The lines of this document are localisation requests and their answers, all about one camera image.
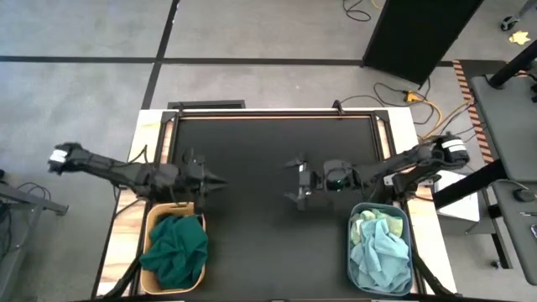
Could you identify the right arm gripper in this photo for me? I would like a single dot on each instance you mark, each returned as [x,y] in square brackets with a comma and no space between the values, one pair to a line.
[310,180]

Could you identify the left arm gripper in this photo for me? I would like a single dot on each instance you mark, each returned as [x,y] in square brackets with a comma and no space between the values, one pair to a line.
[194,178]

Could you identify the dark green microfiber towel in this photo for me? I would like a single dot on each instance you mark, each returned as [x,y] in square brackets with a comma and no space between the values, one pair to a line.
[176,251]

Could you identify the cream towel with teal edge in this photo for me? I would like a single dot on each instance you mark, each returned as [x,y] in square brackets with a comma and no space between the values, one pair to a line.
[395,226]

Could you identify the light teal microfiber towel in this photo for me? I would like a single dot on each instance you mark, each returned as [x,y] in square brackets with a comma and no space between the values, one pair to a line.
[379,256]

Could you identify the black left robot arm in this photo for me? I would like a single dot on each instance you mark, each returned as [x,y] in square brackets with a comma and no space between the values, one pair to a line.
[105,168]

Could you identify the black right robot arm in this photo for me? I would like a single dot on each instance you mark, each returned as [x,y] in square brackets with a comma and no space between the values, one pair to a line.
[403,165]

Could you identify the black floor plate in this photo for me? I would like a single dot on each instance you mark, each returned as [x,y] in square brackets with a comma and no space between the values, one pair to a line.
[205,104]

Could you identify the blue-grey plastic basket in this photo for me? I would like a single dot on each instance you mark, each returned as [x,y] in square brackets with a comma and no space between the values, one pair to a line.
[349,251]

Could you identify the tan plastic basket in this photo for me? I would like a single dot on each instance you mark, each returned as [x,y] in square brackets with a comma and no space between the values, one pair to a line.
[152,247]

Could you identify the yellow power plug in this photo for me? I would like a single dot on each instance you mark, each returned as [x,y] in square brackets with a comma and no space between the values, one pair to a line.
[413,97]

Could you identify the white box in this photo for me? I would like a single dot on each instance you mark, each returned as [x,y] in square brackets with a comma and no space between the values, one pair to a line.
[459,201]

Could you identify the black desk support beam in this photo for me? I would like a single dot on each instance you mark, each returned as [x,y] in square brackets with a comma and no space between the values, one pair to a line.
[465,186]

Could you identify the black divider panel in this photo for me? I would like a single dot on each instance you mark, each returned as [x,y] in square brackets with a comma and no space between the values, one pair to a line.
[415,33]

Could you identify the black orange-striped floor mat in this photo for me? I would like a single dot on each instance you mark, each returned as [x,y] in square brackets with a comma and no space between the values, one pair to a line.
[461,77]

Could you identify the small grey desk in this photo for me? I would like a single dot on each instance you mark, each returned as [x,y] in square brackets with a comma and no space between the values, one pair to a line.
[17,235]

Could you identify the large grey desk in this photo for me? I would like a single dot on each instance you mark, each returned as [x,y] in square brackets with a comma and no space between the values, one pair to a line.
[507,126]

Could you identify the black computer mouse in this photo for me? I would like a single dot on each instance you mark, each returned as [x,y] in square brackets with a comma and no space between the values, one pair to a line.
[524,195]

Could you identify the yellow star paper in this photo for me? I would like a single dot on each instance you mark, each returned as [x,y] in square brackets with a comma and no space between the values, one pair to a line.
[519,38]

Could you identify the black chair caster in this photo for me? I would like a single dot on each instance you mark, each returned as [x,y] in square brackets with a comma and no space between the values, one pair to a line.
[509,23]

